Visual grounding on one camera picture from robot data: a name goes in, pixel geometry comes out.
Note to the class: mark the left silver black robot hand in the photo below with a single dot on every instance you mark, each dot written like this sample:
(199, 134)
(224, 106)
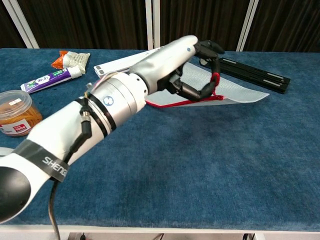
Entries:
(165, 62)

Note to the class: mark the small red object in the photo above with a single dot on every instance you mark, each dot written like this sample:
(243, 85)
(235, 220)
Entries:
(215, 78)

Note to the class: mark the white mesh zipper pouch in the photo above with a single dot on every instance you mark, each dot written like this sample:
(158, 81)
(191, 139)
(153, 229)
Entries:
(240, 93)

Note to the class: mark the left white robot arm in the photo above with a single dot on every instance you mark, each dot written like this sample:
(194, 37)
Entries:
(62, 125)

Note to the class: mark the white folding laptop stand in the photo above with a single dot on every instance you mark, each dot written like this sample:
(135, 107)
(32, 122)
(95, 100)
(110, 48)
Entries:
(120, 64)

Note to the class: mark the black pleated curtain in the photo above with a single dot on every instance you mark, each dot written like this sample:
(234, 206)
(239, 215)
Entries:
(287, 22)
(87, 22)
(7, 30)
(200, 17)

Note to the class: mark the orange white snack packet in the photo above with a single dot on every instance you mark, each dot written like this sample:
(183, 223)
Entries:
(75, 60)

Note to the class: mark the black folding laptop stand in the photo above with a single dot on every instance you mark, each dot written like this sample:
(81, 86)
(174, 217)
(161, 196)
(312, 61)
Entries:
(257, 75)

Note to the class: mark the blue velvet table cloth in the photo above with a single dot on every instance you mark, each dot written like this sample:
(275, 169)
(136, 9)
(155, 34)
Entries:
(200, 162)

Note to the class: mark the purple white toothpaste tube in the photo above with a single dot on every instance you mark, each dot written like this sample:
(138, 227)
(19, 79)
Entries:
(47, 80)

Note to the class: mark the clear rubber band jar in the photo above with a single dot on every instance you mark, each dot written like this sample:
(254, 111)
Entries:
(15, 115)

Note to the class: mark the white frame post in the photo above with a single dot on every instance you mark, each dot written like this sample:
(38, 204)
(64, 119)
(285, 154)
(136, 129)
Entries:
(152, 25)
(22, 25)
(246, 25)

